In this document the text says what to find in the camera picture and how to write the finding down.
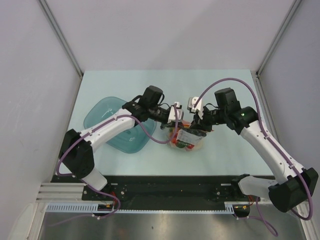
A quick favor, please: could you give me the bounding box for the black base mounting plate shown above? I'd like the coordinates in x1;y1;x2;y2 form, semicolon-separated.
50;173;261;211

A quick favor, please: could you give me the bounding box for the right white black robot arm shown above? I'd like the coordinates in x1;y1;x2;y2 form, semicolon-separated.
187;87;319;213

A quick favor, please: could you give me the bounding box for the left aluminium corner post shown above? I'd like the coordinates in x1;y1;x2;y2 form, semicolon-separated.
37;0;84;79

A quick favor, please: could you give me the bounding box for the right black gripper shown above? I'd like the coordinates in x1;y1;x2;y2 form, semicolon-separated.
191;105;228;132

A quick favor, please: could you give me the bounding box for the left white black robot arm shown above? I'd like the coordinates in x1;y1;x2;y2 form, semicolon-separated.
56;85;181;200

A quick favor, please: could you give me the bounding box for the clear zip bag red zipper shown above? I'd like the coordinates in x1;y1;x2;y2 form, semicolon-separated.
167;120;210;152

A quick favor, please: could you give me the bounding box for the teal transparent plastic tray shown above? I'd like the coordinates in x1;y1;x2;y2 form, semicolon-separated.
80;96;157;154

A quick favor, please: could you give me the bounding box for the aluminium frame rail front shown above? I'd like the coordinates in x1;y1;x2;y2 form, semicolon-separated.
35;182;310;208

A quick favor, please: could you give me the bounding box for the right aluminium corner post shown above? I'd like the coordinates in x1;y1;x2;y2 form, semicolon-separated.
255;0;304;77

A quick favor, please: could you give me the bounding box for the dark purple grape bunch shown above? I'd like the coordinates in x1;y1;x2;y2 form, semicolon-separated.
185;128;207;138

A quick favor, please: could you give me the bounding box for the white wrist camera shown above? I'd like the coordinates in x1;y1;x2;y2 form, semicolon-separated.
187;96;204;120
167;101;184;124

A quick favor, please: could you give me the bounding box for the white slotted cable duct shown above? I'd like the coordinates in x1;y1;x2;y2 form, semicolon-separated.
45;202;235;215

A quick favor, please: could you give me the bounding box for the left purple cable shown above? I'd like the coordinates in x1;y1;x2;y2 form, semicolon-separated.
47;102;182;227

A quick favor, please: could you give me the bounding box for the red cherry bunch with leaf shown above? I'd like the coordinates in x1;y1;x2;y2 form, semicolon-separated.
167;127;202;151

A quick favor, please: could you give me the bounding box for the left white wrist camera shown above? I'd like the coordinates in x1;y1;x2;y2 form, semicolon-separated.
167;101;184;124

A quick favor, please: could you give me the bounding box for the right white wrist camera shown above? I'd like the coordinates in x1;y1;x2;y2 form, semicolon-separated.
187;96;204;120

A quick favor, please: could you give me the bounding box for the aluminium corner post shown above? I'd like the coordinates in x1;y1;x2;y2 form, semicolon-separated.
255;0;304;77
37;0;84;79

